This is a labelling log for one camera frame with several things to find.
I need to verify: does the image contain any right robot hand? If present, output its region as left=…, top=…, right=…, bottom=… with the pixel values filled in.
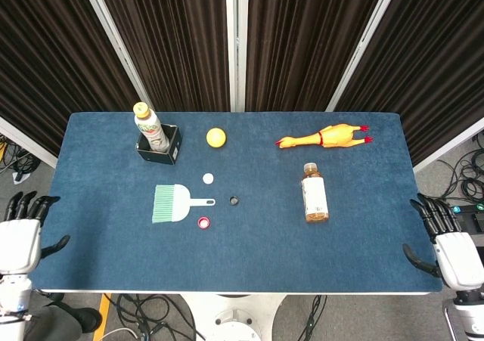
left=402, top=192, right=484, bottom=291

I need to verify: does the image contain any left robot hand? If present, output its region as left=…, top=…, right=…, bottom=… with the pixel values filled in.
left=0, top=191, right=72, bottom=275

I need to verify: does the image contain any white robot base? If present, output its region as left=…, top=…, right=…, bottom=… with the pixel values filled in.
left=177, top=292, right=290, bottom=341

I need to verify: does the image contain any amber tea bottle white label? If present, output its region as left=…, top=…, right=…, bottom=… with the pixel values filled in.
left=300, top=162, right=330, bottom=225

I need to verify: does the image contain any yellow cap drink bottle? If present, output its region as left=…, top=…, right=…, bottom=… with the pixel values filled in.
left=132, top=101, right=171, bottom=153

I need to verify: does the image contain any black power strip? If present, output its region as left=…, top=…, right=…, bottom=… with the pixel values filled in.
left=448, top=203, right=484, bottom=233

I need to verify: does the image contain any yellow floor tape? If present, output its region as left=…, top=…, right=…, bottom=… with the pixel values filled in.
left=92, top=293, right=113, bottom=341

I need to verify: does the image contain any yellow rubber chicken toy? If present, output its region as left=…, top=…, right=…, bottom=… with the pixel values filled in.
left=275, top=123, right=374, bottom=150

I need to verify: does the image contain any black open box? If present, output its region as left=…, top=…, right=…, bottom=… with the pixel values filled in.
left=135, top=123, right=183, bottom=166

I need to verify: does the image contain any black acoustic curtain panel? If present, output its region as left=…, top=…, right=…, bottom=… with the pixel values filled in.
left=89, top=0, right=231, bottom=112
left=334, top=0, right=484, bottom=167
left=0, top=0, right=141, bottom=157
left=245, top=0, right=389, bottom=112

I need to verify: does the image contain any blue table mat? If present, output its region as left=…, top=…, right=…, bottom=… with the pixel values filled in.
left=31, top=110, right=443, bottom=294

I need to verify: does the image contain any yellow ball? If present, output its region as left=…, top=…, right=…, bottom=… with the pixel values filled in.
left=206, top=127, right=228, bottom=148

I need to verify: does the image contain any black floor cables bundle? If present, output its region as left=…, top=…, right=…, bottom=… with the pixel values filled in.
left=104, top=293, right=207, bottom=341
left=419, top=131, right=484, bottom=206

